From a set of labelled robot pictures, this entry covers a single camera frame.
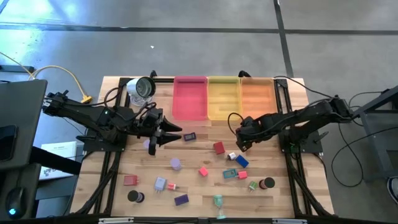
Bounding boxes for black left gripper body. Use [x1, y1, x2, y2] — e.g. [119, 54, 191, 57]
[136, 107, 165, 156]

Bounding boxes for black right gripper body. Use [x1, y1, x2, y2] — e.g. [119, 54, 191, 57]
[235, 115, 265, 152]

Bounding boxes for blue rectangular box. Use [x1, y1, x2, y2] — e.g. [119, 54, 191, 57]
[235, 154, 250, 169]

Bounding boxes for dark red USB charger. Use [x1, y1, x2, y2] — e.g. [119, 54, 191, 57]
[213, 141, 226, 156]

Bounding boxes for lavender blue wall charger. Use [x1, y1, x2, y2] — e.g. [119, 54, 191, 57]
[154, 177, 168, 194]

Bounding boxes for teal digital timer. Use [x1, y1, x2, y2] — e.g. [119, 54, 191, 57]
[222, 169, 239, 180]

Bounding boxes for black capped blue hourglass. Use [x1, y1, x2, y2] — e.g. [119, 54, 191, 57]
[127, 190, 146, 203]

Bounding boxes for pink translucent plastic bin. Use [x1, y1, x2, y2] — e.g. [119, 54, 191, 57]
[172, 75, 208, 121]

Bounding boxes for orange translucent plastic bin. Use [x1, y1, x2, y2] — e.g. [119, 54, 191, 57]
[240, 77, 279, 121]

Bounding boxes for white round desk lamp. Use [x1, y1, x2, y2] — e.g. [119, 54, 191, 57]
[126, 76, 157, 108]

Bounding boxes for yellow translucent plastic bin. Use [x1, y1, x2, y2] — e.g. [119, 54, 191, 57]
[206, 75, 243, 121]

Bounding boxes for flat red charger with prongs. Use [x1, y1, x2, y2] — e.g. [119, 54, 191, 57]
[123, 175, 140, 187]

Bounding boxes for black capped red hourglass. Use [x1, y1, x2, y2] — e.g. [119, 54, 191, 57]
[259, 177, 276, 190]

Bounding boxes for purple rectangular box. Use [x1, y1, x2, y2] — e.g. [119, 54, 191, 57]
[174, 194, 190, 207]

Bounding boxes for white paper booklet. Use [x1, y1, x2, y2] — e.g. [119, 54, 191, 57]
[39, 141, 78, 181]

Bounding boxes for dark grey desk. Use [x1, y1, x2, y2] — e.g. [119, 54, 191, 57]
[0, 79, 48, 170]

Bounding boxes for grey metal cart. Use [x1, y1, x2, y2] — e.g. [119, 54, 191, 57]
[353, 85, 398, 183]

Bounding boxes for black smartphone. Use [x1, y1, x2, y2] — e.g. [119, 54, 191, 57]
[0, 124, 18, 162]

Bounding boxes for flat black bar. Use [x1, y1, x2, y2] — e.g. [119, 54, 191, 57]
[0, 65, 35, 73]

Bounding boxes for black computer mouse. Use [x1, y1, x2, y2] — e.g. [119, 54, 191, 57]
[4, 186, 27, 218]

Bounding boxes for person's shoe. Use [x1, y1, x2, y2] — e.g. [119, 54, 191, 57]
[386, 176, 398, 206]

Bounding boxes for black left wrist camera cable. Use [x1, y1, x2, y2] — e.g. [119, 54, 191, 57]
[103, 86, 158, 121]

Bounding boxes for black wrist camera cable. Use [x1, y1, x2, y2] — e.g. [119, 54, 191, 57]
[103, 86, 158, 121]
[228, 112, 246, 135]

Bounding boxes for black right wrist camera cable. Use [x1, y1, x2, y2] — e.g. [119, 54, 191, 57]
[228, 112, 246, 135]

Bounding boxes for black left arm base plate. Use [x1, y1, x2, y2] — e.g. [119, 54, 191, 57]
[76, 129, 128, 153]

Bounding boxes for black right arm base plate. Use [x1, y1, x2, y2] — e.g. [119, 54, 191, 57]
[278, 130, 324, 154]

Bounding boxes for thin black arm supply cable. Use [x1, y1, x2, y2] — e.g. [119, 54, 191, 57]
[273, 75, 335, 100]

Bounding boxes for yellow extension cable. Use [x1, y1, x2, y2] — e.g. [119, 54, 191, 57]
[0, 51, 93, 104]

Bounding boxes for silver mount bracket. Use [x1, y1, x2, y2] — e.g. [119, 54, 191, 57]
[272, 218, 308, 224]
[98, 217, 134, 224]

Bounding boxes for black floor cable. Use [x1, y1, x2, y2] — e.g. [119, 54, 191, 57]
[330, 124, 398, 189]

